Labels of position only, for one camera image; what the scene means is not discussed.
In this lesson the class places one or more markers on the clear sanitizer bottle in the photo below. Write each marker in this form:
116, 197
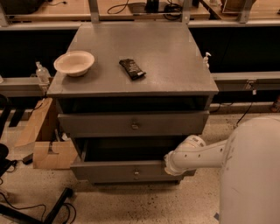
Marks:
42, 73

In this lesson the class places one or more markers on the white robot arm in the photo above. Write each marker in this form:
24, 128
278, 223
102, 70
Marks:
249, 162

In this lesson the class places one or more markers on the orange bottle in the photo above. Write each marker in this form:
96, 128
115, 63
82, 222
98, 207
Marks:
276, 105

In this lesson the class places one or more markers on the grey drawer cabinet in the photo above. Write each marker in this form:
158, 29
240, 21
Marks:
176, 78

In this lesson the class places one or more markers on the black stand leg left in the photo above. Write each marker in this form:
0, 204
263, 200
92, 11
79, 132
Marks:
22, 218

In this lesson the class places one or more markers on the white bowl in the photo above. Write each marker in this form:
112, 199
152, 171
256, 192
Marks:
75, 63

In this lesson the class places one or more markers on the grey drawer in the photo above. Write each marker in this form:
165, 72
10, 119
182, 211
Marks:
130, 159
132, 124

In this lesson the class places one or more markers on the black chair left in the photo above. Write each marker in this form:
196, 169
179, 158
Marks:
6, 160

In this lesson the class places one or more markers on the cardboard box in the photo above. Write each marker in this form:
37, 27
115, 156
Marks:
42, 134

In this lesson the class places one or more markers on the white pump bottle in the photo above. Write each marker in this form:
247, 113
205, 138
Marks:
206, 59

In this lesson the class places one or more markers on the wooden desk with frame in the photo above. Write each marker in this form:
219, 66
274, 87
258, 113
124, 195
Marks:
263, 13

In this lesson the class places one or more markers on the grey top drawer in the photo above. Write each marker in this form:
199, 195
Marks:
132, 124

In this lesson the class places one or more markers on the black snack packet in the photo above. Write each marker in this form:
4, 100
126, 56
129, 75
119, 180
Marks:
132, 69

